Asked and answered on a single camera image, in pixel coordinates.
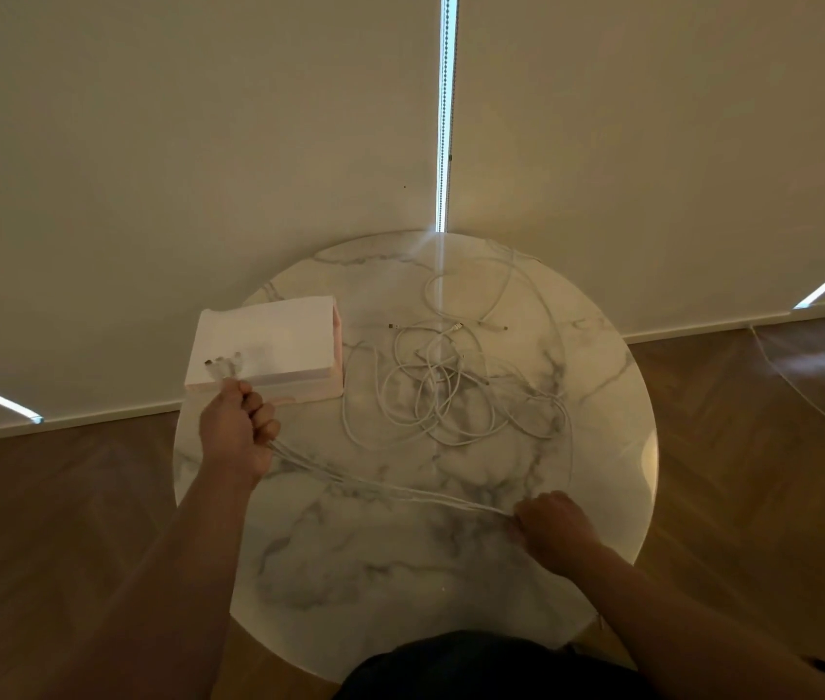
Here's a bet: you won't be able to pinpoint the person's left hand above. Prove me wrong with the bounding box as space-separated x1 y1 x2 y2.
199 378 282 489

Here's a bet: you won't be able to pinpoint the person's right hand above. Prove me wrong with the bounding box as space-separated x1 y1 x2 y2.
507 491 603 580

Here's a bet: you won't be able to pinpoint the white pink box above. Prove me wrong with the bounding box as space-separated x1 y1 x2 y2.
184 296 345 405

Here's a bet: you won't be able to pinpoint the tangle of white cables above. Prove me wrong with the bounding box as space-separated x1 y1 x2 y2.
339 243 578 489

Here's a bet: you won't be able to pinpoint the person's right forearm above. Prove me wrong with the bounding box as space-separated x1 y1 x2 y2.
565 545 825 700

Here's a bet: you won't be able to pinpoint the person's left forearm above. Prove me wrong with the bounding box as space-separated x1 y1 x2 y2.
40 466 261 700

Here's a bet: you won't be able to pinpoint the black shorts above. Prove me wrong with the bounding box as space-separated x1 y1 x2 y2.
336 631 654 700

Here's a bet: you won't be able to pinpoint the round marble table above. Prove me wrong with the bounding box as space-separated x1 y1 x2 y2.
172 230 660 683

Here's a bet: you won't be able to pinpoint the blind bead pull chain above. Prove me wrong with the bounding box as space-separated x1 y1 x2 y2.
434 0 460 234

